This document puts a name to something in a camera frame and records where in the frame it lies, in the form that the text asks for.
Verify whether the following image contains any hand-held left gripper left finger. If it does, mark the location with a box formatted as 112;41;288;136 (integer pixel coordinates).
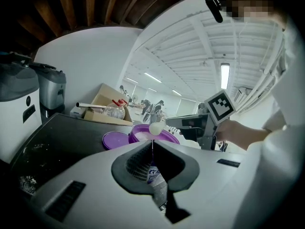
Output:
30;141;176;229

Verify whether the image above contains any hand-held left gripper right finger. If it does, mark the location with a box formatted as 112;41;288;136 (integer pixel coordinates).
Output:
153;140;247;229

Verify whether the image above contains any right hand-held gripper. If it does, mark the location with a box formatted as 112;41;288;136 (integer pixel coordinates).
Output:
166;89;236;150

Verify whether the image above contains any white plastic spoon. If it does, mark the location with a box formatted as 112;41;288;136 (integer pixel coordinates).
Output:
149;119;167;136

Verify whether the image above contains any white powder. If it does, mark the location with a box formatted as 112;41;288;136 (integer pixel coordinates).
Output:
133;130;155;142

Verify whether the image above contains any person's right forearm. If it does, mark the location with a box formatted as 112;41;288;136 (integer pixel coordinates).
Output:
215;119;272;151

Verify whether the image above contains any purple plastic bucket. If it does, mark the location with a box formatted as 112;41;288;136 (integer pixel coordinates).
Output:
128;124;181;186

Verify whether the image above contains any purple bucket lid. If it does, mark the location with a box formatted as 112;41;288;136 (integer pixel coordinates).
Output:
102;131;131;150

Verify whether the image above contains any ceiling panel lamp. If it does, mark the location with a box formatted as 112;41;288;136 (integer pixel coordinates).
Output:
220;62;231;90

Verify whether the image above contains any white ceiling tube lamp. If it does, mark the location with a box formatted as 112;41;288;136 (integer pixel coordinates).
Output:
144;72;163;83

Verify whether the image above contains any person's white shirt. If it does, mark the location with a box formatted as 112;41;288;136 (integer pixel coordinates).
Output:
233;25;305;229

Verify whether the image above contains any clear bottle red cap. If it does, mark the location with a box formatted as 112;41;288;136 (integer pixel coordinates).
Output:
101;98;128;120

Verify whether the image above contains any silver metal tube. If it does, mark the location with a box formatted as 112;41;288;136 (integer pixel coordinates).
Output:
75;101;108;109

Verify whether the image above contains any open brown cardboard box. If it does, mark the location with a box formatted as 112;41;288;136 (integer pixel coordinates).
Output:
84;83;134;126

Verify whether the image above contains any white black appliance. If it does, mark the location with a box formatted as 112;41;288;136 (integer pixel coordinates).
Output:
0;63;40;164

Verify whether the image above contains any grey silver appliance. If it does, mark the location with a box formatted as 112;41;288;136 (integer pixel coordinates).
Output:
28;62;67;124

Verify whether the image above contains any person's head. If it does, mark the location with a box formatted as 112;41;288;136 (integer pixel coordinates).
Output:
215;0;289;31

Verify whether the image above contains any black head-mounted camera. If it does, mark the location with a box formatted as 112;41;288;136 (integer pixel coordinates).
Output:
205;0;224;23

